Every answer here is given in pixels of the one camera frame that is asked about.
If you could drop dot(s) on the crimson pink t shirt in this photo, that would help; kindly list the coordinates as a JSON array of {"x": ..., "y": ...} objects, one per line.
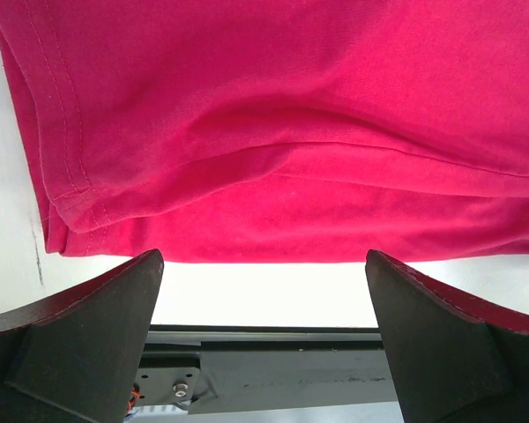
[{"x": 274, "y": 131}]

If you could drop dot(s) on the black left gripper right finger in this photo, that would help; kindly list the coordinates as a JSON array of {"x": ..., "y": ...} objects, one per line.
[{"x": 453, "y": 356}]

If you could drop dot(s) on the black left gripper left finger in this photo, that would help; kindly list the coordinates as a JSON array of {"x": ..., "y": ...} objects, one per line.
[{"x": 73, "y": 356}]

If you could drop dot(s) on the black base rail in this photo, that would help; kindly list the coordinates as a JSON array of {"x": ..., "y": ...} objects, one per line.
[{"x": 223, "y": 369}]

